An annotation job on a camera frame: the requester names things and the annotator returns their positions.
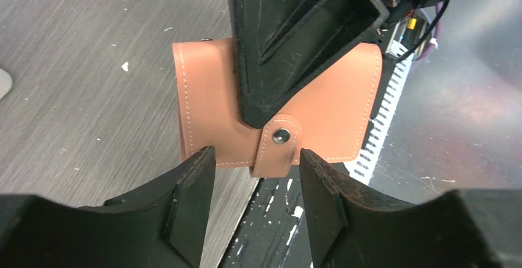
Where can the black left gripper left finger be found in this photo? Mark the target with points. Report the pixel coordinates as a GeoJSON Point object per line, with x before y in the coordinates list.
{"type": "Point", "coordinates": [186, 224]}

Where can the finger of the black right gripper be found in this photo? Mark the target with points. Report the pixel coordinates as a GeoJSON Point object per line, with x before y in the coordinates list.
{"type": "Point", "coordinates": [283, 45]}

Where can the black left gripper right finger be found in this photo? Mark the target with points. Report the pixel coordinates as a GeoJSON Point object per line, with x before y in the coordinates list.
{"type": "Point", "coordinates": [324, 209]}

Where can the brown leather card holder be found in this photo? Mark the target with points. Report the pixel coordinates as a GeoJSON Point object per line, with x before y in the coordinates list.
{"type": "Point", "coordinates": [329, 115]}

